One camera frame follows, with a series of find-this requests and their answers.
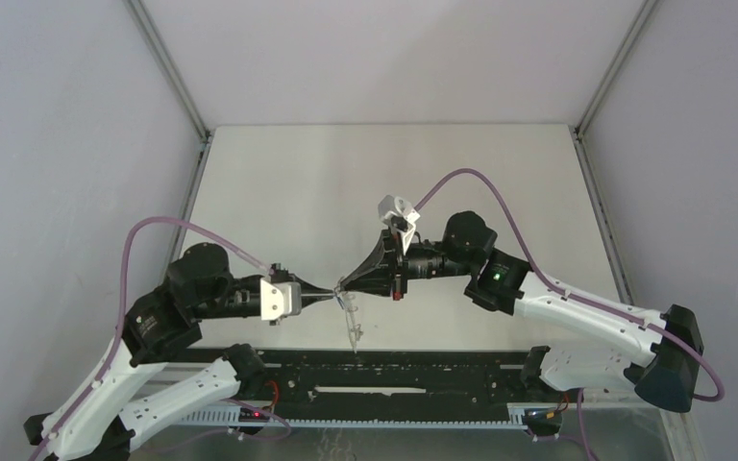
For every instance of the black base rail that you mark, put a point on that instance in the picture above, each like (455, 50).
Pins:
(320, 386)

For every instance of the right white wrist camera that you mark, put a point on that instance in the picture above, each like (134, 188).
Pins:
(399, 216)

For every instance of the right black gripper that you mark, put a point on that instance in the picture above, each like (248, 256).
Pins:
(385, 272)

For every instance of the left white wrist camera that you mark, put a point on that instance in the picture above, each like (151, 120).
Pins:
(277, 300)

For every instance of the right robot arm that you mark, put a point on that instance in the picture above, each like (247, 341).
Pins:
(652, 353)

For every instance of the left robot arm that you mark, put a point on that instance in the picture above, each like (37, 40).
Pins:
(104, 420)

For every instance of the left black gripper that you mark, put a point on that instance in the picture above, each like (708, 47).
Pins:
(310, 288)

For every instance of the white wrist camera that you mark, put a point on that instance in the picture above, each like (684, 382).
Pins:
(277, 300)
(399, 216)

